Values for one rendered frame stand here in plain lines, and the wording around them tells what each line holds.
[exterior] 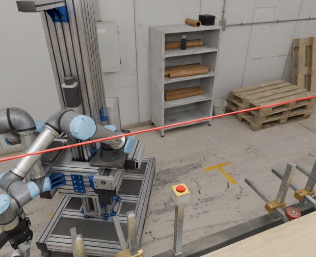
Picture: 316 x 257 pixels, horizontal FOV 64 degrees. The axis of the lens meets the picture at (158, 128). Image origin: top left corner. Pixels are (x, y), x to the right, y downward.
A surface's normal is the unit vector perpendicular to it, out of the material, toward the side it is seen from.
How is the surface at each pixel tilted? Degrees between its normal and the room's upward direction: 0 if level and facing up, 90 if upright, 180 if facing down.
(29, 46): 90
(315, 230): 0
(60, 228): 0
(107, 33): 90
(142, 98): 90
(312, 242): 0
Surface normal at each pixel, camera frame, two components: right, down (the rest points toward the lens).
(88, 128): 0.76, 0.25
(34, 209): 0.00, -0.86
